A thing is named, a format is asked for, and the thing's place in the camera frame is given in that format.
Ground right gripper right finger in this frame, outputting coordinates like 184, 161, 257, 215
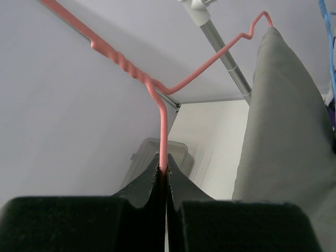
166, 154, 322, 251

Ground white metal clothes rack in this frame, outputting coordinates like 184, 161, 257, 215
177, 0, 253, 107

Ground pink wire hanger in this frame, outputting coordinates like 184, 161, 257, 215
41, 1, 273, 174

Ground grey plastic bin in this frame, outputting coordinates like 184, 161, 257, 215
119, 136, 195, 190

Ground blue hanger with patterned garment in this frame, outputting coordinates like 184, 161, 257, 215
318, 0, 335, 99

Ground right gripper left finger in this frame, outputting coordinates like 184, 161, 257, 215
1, 156, 165, 251

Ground purple patterned garment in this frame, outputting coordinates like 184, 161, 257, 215
324, 89, 335, 153

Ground grey trousers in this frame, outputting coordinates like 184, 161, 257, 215
232, 27, 335, 251

